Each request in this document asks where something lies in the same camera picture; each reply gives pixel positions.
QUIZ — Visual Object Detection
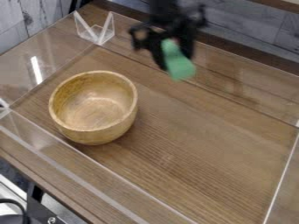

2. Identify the black cable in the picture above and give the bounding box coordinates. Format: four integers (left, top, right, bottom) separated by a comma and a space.
0, 198, 33, 224

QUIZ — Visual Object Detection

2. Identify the clear acrylic corner bracket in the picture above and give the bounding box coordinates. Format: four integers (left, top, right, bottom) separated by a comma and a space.
73, 11, 114, 46

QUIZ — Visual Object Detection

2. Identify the green rectangular stick block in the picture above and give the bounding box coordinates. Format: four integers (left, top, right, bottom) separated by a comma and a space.
161, 39, 196, 81

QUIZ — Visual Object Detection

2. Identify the wooden bowl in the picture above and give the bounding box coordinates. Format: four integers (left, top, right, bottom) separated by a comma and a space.
47, 71, 137, 145

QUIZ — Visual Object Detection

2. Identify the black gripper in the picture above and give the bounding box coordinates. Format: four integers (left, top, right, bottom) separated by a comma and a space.
128, 0, 206, 71

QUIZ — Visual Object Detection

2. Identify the black table leg bracket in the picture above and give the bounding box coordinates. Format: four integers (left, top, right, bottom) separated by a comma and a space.
26, 183, 65, 224

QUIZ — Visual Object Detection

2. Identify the clear acrylic tray wall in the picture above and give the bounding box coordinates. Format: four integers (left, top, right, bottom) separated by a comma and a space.
0, 100, 201, 224

